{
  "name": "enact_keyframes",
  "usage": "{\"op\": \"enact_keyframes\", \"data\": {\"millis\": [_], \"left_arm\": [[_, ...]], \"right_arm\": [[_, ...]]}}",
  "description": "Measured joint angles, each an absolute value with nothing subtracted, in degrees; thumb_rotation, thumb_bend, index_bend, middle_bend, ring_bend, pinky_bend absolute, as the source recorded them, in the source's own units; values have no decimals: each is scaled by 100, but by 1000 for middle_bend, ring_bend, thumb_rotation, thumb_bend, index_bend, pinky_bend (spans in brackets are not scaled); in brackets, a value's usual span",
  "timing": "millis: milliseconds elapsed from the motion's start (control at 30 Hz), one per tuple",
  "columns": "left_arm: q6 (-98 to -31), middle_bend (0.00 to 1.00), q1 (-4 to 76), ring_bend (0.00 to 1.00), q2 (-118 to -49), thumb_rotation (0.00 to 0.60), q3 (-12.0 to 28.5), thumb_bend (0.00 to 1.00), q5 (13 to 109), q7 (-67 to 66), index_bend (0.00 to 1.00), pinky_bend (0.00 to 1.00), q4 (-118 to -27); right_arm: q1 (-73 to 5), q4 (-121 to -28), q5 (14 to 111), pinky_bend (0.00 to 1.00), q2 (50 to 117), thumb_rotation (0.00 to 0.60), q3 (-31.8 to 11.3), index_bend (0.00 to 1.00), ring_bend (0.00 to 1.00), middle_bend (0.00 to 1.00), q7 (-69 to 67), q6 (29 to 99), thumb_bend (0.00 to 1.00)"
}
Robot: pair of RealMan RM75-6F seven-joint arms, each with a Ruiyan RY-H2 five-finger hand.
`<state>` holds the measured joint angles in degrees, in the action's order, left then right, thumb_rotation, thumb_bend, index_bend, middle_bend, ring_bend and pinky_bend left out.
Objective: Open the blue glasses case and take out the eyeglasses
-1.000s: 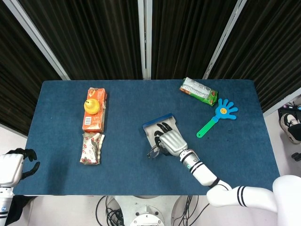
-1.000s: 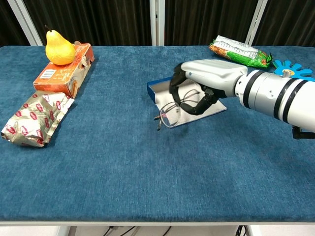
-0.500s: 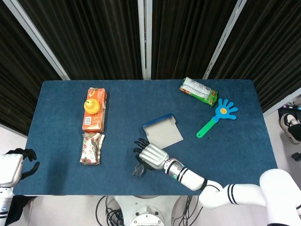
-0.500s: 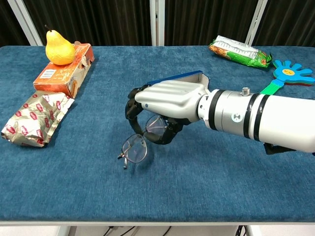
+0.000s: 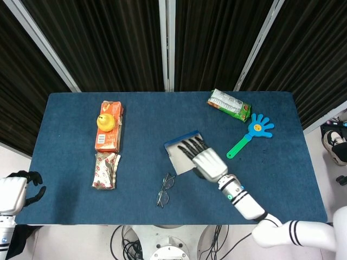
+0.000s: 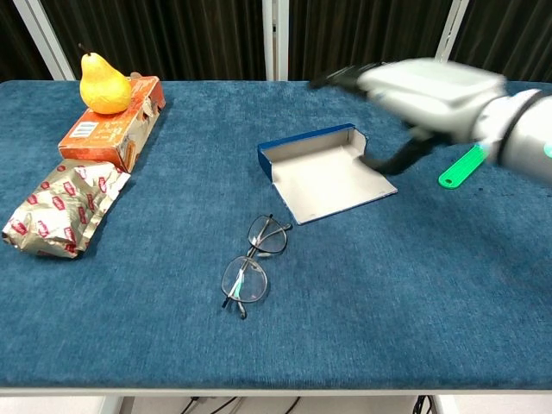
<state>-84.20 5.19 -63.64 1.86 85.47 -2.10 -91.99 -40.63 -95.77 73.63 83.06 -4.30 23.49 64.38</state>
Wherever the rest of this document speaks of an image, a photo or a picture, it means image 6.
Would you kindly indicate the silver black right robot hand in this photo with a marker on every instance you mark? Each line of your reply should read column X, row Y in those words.
column 431, row 99

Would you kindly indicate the blue glasses case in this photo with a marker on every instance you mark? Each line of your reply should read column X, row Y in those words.
column 328, row 185

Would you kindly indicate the thin metal eyeglasses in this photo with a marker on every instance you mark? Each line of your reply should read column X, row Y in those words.
column 246, row 282

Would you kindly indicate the blue carpeted table top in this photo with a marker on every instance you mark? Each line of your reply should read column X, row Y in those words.
column 345, row 302

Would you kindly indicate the orange cardboard box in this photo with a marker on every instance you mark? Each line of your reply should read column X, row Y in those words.
column 99, row 138

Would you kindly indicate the blue hand clapper toy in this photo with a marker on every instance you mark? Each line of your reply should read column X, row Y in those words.
column 457, row 172

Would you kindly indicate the dark pleated curtain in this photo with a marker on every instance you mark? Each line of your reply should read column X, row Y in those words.
column 172, row 39

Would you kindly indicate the yellow pear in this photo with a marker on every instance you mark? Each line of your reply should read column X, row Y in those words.
column 103, row 90

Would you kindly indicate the gold foil snack bag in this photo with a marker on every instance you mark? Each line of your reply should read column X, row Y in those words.
column 56, row 211

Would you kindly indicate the white slanted frame post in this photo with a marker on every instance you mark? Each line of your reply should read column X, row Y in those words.
column 453, row 30
column 43, row 39

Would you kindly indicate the white upright frame post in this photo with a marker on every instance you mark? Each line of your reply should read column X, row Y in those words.
column 275, row 39

